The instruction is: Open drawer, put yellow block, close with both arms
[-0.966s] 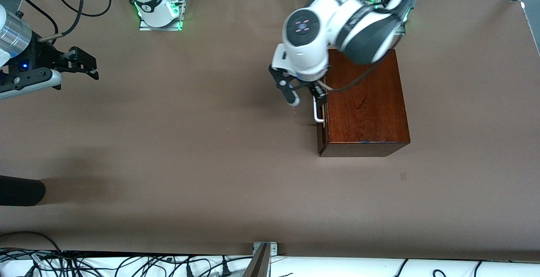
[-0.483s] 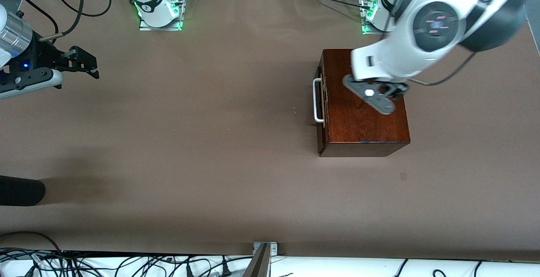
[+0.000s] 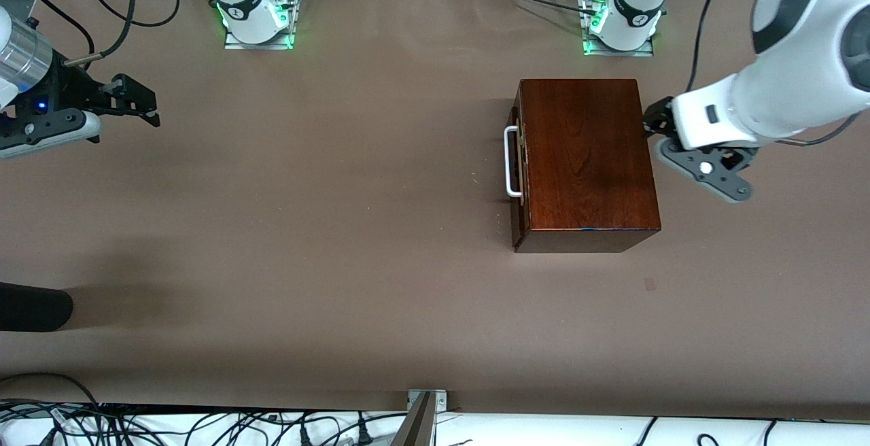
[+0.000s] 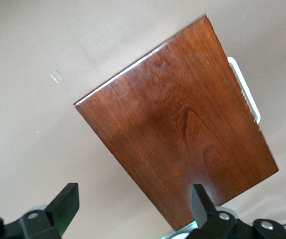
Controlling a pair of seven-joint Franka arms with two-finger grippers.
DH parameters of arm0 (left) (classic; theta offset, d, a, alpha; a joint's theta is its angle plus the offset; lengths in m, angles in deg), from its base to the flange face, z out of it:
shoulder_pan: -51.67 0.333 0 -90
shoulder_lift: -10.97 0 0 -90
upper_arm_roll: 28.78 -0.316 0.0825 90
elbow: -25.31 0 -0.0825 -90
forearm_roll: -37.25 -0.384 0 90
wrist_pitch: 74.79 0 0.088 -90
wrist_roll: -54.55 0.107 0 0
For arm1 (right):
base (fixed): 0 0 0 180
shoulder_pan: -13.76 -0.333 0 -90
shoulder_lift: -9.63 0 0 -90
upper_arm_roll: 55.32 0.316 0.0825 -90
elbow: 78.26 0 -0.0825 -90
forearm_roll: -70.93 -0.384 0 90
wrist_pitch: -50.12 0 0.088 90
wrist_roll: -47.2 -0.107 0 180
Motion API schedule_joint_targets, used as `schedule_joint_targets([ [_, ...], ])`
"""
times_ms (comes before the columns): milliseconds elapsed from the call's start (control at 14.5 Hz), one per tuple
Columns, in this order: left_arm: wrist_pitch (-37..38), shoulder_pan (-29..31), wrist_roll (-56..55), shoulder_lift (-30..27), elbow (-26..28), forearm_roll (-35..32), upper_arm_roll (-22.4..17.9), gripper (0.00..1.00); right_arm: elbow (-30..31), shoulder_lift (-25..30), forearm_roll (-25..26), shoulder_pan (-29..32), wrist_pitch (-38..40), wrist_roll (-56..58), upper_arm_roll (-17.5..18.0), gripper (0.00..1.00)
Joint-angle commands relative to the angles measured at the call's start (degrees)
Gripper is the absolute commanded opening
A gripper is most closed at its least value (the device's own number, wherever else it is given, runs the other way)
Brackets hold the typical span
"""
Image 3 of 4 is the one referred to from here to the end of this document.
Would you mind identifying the wooden drawer with metal handle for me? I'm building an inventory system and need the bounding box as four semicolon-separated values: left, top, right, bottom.
504;89;529;229

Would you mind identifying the dark wooden cabinet box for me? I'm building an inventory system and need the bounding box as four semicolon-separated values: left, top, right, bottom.
511;79;662;254

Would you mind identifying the black cylindrical object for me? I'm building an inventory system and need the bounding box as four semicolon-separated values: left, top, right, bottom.
0;283;73;332

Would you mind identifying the brown table cover sheet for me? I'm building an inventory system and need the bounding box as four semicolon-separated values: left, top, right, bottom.
0;0;870;421

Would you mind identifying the dark metal beam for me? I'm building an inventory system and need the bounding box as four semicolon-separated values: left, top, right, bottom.
391;392;437;446

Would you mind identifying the black thin arm cable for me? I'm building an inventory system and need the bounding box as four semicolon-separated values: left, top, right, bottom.
19;0;97;57

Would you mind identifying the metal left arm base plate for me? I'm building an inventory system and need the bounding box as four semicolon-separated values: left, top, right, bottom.
581;0;655;57

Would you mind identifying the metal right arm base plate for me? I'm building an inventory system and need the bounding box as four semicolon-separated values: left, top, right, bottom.
224;0;295;50

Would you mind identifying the black floor loop cable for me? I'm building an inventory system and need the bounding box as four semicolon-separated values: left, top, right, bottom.
0;372;104;410

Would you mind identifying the small metal bracket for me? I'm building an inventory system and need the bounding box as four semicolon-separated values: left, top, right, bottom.
406;389;448;411

